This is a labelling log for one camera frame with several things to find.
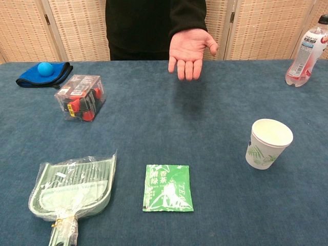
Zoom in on person left forearm black sleeve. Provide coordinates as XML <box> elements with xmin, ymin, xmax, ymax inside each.
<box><xmin>168</xmin><ymin>0</ymin><xmax>208</xmax><ymax>39</ymax></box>

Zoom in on clear box red black clips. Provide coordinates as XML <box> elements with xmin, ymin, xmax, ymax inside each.
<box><xmin>54</xmin><ymin>74</ymin><xmax>107</xmax><ymax>123</ymax></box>

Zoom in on green dustpan in plastic wrap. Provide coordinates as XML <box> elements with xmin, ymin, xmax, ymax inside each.
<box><xmin>28</xmin><ymin>150</ymin><xmax>118</xmax><ymax>246</ymax></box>

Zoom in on blue ball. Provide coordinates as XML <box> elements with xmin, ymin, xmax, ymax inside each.
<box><xmin>37</xmin><ymin>61</ymin><xmax>54</xmax><ymax>76</ymax></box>

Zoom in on person left hand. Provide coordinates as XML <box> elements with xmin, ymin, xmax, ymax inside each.
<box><xmin>168</xmin><ymin>28</ymin><xmax>219</xmax><ymax>81</ymax></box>

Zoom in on blue folded cloth black trim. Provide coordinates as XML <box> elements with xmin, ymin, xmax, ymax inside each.
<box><xmin>15</xmin><ymin>61</ymin><xmax>74</xmax><ymax>89</ymax></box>

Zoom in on white paper cup leaf print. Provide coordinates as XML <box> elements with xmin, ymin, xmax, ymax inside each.
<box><xmin>245</xmin><ymin>118</ymin><xmax>294</xmax><ymax>170</ymax></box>

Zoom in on green tea packet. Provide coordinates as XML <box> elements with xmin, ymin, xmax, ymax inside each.
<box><xmin>142</xmin><ymin>164</ymin><xmax>194</xmax><ymax>213</ymax></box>

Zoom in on person body black clothes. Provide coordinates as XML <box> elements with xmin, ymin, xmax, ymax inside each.
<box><xmin>105</xmin><ymin>0</ymin><xmax>180</xmax><ymax>61</ymax></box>

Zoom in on blue table cloth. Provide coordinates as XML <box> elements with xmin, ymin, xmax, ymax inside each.
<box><xmin>0</xmin><ymin>60</ymin><xmax>328</xmax><ymax>246</ymax></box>

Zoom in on clear plastic drink bottle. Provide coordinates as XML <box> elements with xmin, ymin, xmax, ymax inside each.
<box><xmin>284</xmin><ymin>14</ymin><xmax>328</xmax><ymax>88</ymax></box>

